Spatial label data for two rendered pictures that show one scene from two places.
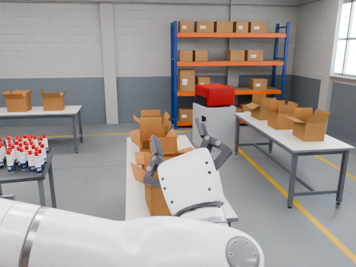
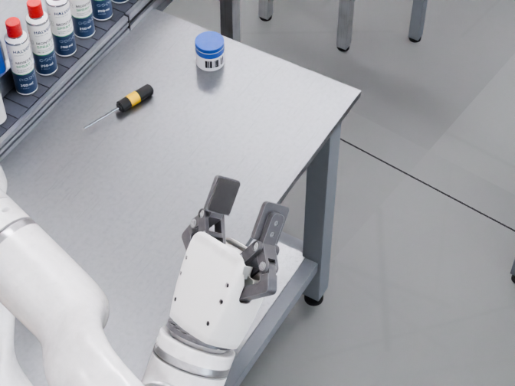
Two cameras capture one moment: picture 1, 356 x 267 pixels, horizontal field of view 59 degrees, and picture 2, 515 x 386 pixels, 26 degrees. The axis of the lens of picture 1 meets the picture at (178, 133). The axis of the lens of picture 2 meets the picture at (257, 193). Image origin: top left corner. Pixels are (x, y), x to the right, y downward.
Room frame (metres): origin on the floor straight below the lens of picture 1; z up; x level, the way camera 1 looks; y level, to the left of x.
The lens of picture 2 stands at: (0.06, -0.54, 2.69)
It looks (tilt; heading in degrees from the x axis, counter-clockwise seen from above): 50 degrees down; 45
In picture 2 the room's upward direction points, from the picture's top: straight up
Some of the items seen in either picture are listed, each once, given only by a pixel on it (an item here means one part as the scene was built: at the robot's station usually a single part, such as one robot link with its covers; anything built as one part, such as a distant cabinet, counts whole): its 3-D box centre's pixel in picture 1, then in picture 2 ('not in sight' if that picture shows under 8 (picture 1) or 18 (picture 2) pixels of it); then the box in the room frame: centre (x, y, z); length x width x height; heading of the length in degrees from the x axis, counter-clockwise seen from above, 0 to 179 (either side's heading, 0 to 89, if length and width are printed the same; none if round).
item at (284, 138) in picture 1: (279, 151); not in sight; (4.68, -1.58, 0.39); 2.20 x 0.80 x 0.78; 9
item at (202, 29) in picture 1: (227, 75); not in sight; (8.01, -1.23, 1.26); 2.77 x 0.60 x 2.51; 99
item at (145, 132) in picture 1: (153, 149); not in sight; (3.01, 0.24, 0.97); 0.45 x 0.44 x 0.37; 101
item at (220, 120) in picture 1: (213, 116); not in sight; (6.16, -0.70, 0.61); 0.70 x 0.60 x 1.22; 20
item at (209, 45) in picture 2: not in sight; (209, 51); (1.39, 0.97, 0.87); 0.07 x 0.07 x 0.07
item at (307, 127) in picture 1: (306, 124); not in sight; (4.06, -1.69, 0.97); 0.44 x 0.42 x 0.37; 95
